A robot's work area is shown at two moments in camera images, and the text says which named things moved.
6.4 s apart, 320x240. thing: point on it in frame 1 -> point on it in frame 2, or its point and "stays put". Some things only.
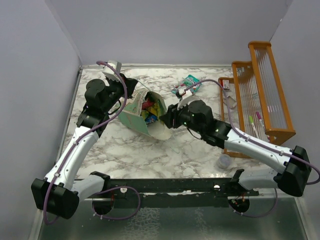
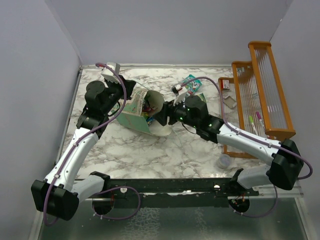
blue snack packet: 151,118 stays put
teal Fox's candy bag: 190,82 stays put
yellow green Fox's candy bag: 156,109 -> 202,97
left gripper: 132,82 stays put
